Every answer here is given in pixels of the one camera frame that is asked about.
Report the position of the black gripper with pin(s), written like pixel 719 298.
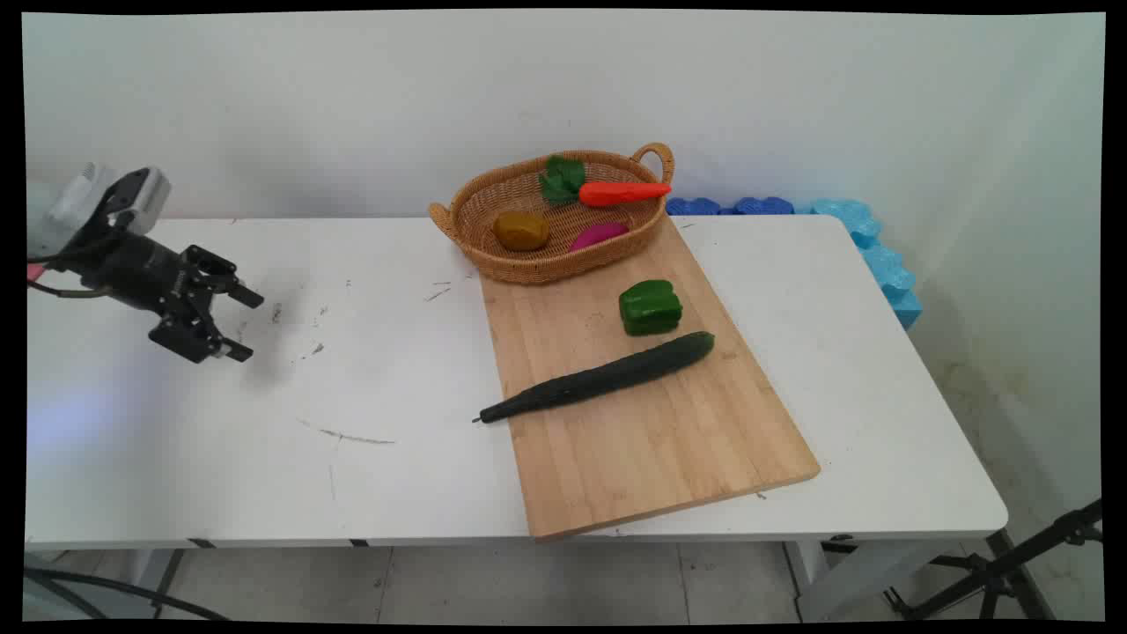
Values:
pixel 141 275

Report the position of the dark green toy cucumber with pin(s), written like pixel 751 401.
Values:
pixel 599 379

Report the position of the white table leg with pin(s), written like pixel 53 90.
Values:
pixel 158 581
pixel 845 577

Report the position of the brown toy potato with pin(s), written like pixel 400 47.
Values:
pixel 521 231

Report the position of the woven wicker basket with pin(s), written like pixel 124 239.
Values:
pixel 537 251

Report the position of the magenta toy sweet potato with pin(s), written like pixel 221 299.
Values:
pixel 599 235

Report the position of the orange toy carrot green leaves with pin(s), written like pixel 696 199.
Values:
pixel 621 193

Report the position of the green toy bell pepper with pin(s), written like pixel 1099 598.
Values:
pixel 650 307

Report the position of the bamboo cutting board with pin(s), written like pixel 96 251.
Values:
pixel 651 431

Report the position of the dark blue foam piece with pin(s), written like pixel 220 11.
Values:
pixel 764 206
pixel 693 207

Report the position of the light blue foam strip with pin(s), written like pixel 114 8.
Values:
pixel 885 264

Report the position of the black tripod stand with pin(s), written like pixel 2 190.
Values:
pixel 995 572

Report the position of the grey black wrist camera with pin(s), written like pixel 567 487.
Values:
pixel 148 192

